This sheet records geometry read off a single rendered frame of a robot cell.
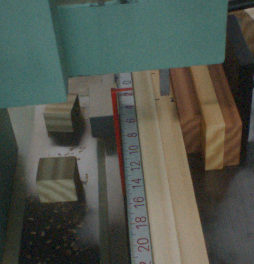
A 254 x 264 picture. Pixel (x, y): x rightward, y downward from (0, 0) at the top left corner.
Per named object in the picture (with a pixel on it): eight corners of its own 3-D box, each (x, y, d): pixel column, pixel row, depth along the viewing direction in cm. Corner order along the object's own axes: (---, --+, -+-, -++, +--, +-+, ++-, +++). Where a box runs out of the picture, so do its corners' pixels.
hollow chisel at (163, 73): (170, 95, 53) (168, 50, 50) (160, 96, 53) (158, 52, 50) (168, 90, 54) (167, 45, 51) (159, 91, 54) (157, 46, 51)
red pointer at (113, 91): (141, 194, 62) (132, 90, 53) (122, 196, 62) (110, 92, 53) (140, 189, 63) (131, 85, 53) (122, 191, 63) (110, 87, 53)
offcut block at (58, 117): (46, 131, 74) (42, 112, 72) (55, 110, 77) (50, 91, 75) (73, 132, 73) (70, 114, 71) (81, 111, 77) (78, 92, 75)
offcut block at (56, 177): (44, 179, 67) (39, 157, 65) (79, 177, 67) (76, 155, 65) (40, 203, 64) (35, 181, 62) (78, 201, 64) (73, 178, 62)
